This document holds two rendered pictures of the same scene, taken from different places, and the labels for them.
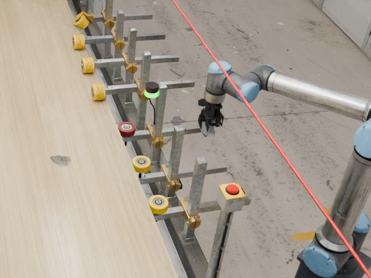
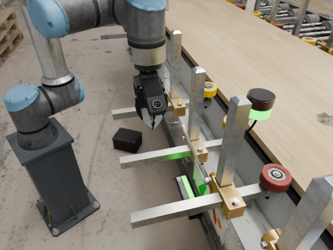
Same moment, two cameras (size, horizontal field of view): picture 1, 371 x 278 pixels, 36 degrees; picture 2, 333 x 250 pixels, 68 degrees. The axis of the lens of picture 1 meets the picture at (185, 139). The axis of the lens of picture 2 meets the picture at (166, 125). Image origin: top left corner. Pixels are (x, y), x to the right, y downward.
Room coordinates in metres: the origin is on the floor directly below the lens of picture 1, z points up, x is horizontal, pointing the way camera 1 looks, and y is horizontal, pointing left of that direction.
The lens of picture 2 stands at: (2.58, 0.05, 1.44)
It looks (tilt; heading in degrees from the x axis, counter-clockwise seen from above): 39 degrees down; 190
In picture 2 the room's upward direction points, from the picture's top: straight up
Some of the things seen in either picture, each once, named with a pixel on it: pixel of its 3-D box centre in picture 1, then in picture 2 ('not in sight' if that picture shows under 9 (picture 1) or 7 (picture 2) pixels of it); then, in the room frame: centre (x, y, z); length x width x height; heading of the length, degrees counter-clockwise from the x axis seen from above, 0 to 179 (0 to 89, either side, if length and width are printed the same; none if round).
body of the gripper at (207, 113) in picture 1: (212, 111); (148, 80); (2.01, -0.10, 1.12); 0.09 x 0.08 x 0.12; 26
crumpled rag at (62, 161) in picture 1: (61, 158); (330, 117); (1.79, 0.50, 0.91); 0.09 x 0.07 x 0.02; 68
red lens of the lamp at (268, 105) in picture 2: (152, 87); (260, 98); (2.09, 0.18, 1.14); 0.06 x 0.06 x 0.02
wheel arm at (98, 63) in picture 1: (133, 60); not in sight; (2.61, 0.33, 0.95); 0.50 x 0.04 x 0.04; 115
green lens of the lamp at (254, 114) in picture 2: (151, 92); (257, 108); (2.09, 0.18, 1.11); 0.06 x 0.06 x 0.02
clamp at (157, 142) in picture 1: (154, 135); (226, 192); (2.13, 0.15, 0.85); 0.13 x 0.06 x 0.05; 25
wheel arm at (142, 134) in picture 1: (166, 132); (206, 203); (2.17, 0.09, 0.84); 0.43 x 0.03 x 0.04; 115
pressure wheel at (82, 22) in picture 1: (81, 21); not in sight; (2.99, 0.70, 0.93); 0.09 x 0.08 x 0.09; 115
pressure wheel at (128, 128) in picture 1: (126, 135); (271, 185); (2.09, 0.28, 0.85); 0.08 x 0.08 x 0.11
